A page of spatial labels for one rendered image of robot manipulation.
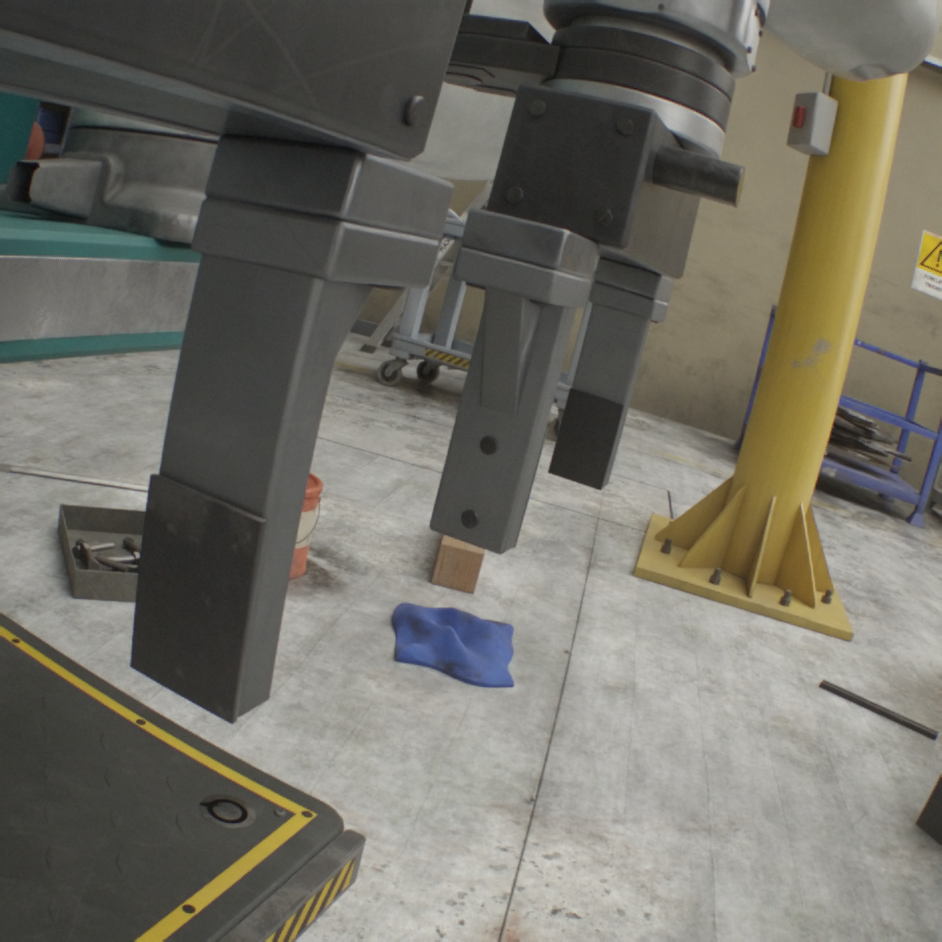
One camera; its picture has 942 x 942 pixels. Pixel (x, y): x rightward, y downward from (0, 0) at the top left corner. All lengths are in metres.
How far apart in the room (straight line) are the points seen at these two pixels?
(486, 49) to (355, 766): 1.16
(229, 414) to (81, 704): 0.65
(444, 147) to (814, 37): 0.28
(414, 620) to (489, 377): 1.57
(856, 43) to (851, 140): 2.33
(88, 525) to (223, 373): 1.88
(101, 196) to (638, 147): 0.31
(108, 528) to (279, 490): 1.89
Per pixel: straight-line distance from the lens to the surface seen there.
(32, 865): 0.62
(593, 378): 0.42
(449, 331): 4.83
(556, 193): 0.30
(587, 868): 1.30
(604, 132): 0.30
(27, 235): 0.40
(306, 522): 1.96
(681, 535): 2.93
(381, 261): 0.16
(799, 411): 2.74
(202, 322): 0.16
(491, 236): 0.26
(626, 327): 0.42
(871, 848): 1.63
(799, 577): 2.81
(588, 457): 0.42
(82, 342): 0.44
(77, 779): 0.70
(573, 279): 0.27
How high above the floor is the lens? 0.74
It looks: 14 degrees down
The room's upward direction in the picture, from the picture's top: 14 degrees clockwise
